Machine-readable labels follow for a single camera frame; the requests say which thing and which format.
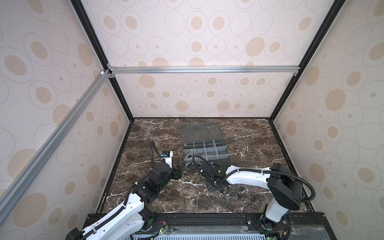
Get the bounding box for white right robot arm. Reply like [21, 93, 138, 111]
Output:
[194, 160, 303, 223]

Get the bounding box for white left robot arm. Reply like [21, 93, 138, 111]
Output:
[66, 162, 183, 240]

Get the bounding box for clear grey compartment organizer box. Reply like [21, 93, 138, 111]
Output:
[182, 123, 232, 171]

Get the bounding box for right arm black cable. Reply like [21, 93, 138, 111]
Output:
[191, 154, 316, 202]

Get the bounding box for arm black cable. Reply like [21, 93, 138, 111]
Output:
[191, 154, 316, 202]
[74, 140, 164, 240]

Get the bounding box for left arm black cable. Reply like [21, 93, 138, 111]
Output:
[74, 140, 164, 240]

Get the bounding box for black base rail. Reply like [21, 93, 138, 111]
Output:
[77, 212, 337, 240]

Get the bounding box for horizontal aluminium frame bar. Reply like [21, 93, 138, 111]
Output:
[110, 65, 300, 75]

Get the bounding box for diagonal aluminium frame bar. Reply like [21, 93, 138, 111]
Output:
[1, 69, 111, 225]

